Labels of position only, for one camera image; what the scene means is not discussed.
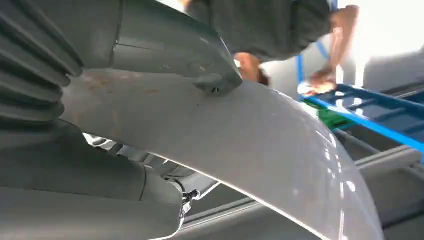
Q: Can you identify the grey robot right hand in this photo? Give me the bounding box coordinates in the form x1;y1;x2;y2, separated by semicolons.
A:
0;0;244;240

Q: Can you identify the person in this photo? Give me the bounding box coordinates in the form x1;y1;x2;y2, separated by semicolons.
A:
178;0;361;98

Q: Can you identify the green plastic crate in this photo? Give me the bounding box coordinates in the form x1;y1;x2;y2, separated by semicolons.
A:
304;98;353;131

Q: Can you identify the blue metal rack frame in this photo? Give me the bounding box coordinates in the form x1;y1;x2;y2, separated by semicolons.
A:
295;0;424;164

